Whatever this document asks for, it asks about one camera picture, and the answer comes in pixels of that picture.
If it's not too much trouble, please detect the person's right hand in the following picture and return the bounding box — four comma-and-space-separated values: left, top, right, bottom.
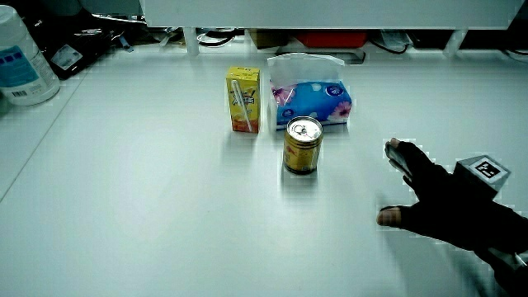
375, 137, 528, 254

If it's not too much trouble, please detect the golden red bull can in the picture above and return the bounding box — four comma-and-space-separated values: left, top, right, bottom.
282, 115, 324, 176

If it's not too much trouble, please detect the person's right forearm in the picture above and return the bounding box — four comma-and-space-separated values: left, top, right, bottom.
474, 247, 528, 297

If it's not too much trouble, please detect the blue floral tissue pack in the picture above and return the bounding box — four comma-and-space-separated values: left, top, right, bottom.
266, 52, 354, 132

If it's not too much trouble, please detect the red box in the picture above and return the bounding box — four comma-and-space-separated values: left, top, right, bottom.
295, 31, 368, 50

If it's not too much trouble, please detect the white raised shelf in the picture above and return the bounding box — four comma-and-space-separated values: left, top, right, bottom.
139, 0, 526, 58

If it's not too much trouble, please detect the yellow juice carton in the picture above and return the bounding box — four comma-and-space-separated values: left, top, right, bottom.
225, 66, 262, 134

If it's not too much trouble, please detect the brown cardboard box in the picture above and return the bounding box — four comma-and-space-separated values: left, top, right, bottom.
248, 28, 290, 50

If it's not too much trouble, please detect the black bag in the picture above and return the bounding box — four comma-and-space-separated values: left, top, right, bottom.
16, 0, 125, 81

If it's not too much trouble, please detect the white wipes canister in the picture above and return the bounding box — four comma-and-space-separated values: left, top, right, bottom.
0, 4, 61, 106

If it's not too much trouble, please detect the black cable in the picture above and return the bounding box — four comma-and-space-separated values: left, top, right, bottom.
196, 27, 239, 47
368, 34, 413, 55

